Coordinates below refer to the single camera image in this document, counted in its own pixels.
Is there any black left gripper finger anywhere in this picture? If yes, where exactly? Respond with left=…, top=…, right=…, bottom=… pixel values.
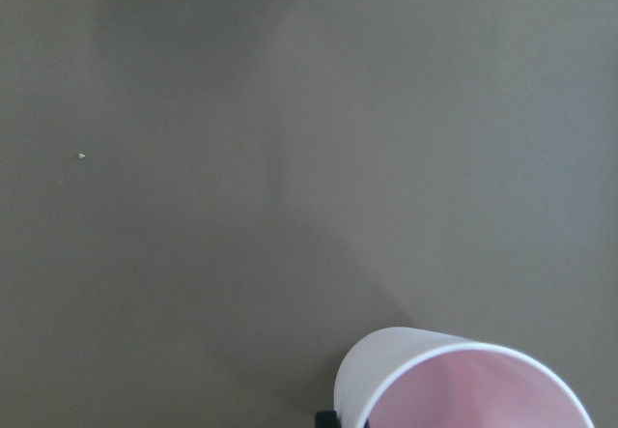
left=314, top=411, right=340, bottom=428

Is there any pink cup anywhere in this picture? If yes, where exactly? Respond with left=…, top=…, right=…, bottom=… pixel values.
left=333, top=327, right=593, bottom=427

